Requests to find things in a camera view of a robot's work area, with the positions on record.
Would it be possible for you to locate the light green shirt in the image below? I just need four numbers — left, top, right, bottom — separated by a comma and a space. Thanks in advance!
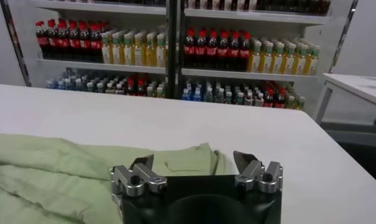
0, 133, 229, 224

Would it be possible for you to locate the white table with legs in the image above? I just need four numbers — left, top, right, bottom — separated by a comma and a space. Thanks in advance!
313, 72, 376, 126

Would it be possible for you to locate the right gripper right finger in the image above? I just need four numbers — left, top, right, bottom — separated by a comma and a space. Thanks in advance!
233, 151, 284, 194

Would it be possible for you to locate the glass door black frame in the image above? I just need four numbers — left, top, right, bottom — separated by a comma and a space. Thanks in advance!
0, 0, 39, 88
327, 0, 360, 74

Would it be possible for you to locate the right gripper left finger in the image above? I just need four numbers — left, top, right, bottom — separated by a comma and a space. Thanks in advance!
110, 154, 169, 198

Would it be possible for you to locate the cola bottle red cap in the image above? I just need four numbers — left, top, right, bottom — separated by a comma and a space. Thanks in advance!
46, 19, 59, 61
263, 88, 274, 108
136, 78, 147, 97
34, 20, 49, 60
274, 88, 286, 109
217, 29, 230, 70
183, 27, 197, 68
228, 30, 241, 71
125, 77, 137, 96
206, 29, 219, 69
78, 20, 91, 63
89, 21, 103, 63
195, 28, 208, 69
57, 19, 69, 61
239, 30, 253, 72
68, 19, 80, 61

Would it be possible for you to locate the white beverage display shelf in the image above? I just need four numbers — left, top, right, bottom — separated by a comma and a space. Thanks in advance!
174, 0, 334, 116
30, 0, 178, 100

